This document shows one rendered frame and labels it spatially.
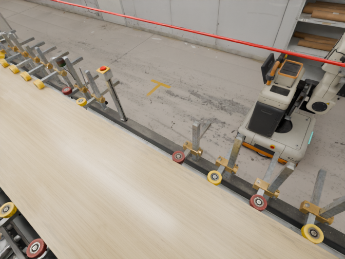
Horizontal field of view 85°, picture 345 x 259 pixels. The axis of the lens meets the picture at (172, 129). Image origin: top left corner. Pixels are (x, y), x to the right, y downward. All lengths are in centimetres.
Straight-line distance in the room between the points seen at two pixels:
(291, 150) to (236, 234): 131
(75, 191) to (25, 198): 29
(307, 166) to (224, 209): 158
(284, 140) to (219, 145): 67
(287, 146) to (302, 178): 39
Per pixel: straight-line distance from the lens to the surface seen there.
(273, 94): 181
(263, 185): 125
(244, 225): 107
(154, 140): 153
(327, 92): 191
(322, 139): 281
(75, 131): 155
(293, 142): 224
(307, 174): 245
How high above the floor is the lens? 192
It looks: 51 degrees down
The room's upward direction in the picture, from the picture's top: 8 degrees counter-clockwise
